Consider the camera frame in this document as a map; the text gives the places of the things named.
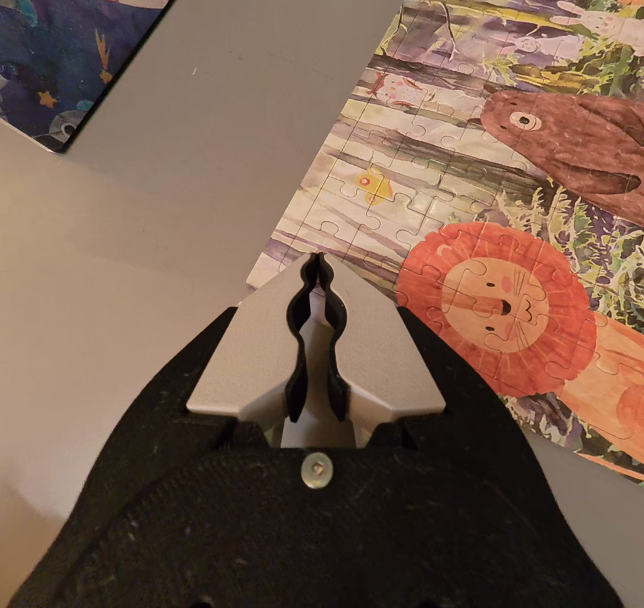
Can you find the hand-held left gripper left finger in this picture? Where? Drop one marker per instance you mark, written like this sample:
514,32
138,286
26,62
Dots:
241,361

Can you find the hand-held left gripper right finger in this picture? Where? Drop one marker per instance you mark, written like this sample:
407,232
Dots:
387,366

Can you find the forest animal jigsaw puzzle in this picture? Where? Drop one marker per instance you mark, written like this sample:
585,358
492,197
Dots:
453,165

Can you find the illustrated puzzle box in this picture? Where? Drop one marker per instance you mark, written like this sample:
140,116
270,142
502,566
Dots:
60,39

